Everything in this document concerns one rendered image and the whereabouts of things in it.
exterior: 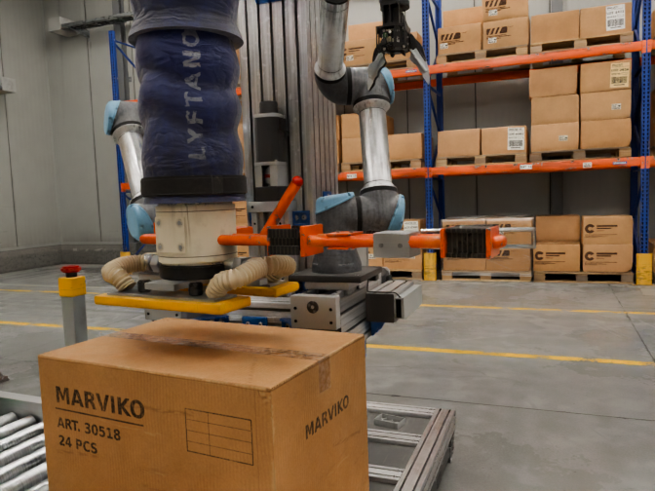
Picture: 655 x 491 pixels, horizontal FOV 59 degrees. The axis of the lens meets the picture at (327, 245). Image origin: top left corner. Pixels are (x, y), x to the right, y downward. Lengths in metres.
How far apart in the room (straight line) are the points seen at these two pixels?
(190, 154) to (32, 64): 12.63
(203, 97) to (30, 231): 12.09
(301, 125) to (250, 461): 1.17
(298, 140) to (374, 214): 0.40
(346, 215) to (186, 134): 0.63
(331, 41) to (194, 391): 1.03
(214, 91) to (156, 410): 0.64
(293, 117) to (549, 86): 6.59
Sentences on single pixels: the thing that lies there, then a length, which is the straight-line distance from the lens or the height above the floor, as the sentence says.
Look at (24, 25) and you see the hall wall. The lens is 13.87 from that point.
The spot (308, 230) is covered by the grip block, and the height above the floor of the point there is 1.20.
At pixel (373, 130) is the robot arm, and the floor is 1.46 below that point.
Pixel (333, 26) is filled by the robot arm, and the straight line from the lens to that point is 1.67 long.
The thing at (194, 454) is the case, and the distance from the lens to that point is 1.16.
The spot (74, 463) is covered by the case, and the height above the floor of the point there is 0.72.
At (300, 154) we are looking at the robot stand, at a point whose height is 1.40.
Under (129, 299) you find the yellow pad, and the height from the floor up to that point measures 1.07.
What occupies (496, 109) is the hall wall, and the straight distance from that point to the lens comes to 9.62.
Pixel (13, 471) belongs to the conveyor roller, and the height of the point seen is 0.54.
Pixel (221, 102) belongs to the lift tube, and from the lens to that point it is 1.22.
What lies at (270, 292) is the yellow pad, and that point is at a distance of 1.25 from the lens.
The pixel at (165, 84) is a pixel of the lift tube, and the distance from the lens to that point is 1.22.
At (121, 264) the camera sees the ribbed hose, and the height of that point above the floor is 1.13.
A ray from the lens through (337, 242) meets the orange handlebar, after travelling 1.07.
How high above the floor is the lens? 1.26
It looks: 5 degrees down
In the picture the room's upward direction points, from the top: 2 degrees counter-clockwise
